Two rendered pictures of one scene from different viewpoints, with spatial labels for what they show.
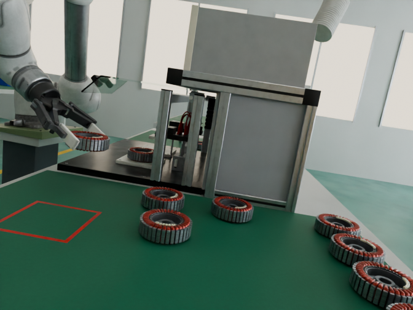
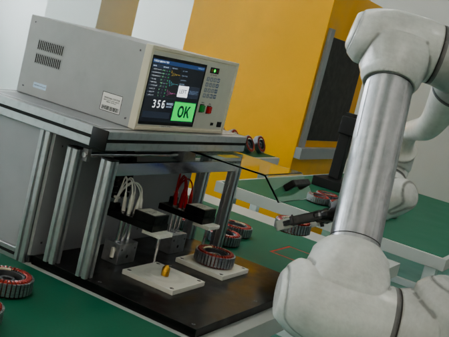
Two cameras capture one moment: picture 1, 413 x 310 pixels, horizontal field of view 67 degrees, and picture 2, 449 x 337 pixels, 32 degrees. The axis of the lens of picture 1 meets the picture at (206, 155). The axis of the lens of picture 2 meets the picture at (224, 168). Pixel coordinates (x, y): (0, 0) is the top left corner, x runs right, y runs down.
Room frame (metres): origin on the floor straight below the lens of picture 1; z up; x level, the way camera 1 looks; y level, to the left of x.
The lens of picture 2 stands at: (3.06, 1.06, 1.36)
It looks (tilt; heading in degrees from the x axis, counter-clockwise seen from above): 9 degrees down; 204
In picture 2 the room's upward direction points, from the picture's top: 14 degrees clockwise
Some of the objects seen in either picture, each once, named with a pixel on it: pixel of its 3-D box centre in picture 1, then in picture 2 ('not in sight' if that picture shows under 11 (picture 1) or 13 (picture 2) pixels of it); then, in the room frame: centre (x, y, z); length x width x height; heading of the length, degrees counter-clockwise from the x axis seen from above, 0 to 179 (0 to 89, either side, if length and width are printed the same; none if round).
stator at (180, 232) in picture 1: (165, 225); (236, 229); (0.63, 0.06, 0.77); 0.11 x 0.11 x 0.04
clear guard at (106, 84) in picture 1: (145, 91); (248, 172); (1.06, 0.23, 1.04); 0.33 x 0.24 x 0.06; 87
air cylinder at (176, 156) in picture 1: (180, 161); (171, 240); (1.14, 0.09, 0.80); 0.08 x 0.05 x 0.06; 177
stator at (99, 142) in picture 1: (88, 141); (292, 225); (0.83, 0.32, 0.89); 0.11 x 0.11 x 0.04
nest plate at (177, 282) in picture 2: (157, 150); (164, 277); (1.39, 0.22, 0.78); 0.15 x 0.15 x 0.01; 87
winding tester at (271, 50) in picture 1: (245, 56); (131, 76); (1.24, -0.09, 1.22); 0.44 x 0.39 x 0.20; 177
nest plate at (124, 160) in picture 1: (142, 160); (212, 265); (1.15, 0.24, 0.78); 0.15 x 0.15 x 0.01; 87
